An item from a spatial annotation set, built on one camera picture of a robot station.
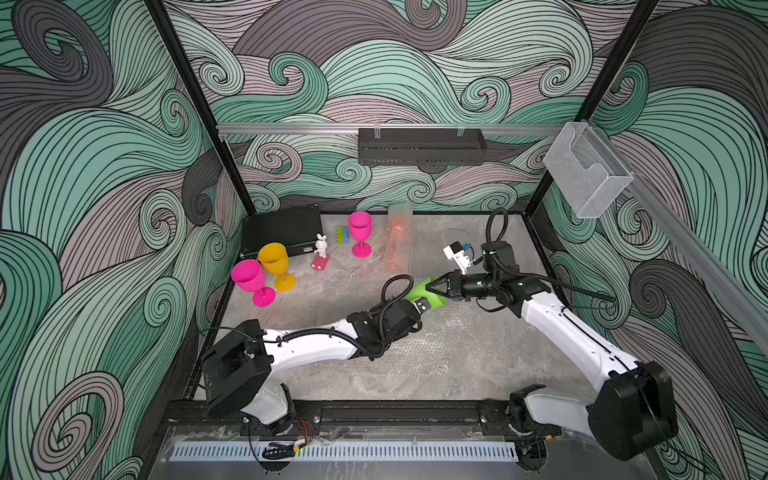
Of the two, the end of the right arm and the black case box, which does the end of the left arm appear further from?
the black case box

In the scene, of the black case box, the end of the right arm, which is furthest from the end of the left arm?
the black case box

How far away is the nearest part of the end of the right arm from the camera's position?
0.67 meters
